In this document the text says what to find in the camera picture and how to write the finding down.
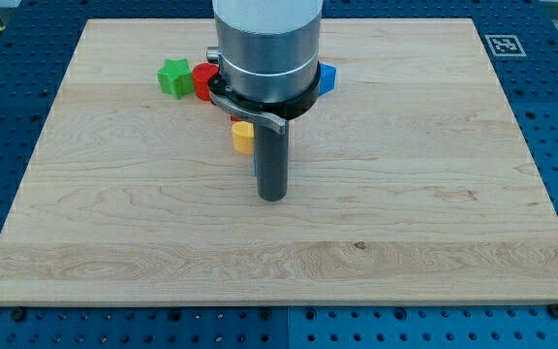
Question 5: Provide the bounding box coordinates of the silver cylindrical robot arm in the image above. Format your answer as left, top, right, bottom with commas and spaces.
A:
212, 0, 324, 103

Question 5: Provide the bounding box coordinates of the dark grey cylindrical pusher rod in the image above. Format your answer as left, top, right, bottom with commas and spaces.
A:
254, 125, 289, 202

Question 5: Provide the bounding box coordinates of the yellow block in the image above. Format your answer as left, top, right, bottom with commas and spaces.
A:
232, 121, 255, 155

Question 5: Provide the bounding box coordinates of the blue block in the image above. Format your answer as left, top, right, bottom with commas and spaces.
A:
319, 63, 336, 96

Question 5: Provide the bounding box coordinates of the red cylinder block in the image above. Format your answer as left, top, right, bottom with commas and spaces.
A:
192, 63, 219, 101

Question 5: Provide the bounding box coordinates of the light wooden board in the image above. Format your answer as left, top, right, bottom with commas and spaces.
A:
0, 18, 558, 307

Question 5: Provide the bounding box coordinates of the green star block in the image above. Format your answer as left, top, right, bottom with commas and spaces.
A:
157, 59, 195, 100

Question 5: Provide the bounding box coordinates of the white fiducial marker tag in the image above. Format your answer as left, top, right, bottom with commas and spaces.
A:
485, 34, 526, 57

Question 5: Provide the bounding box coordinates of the black clamp ring with lever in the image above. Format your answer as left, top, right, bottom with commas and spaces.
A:
206, 62, 323, 136

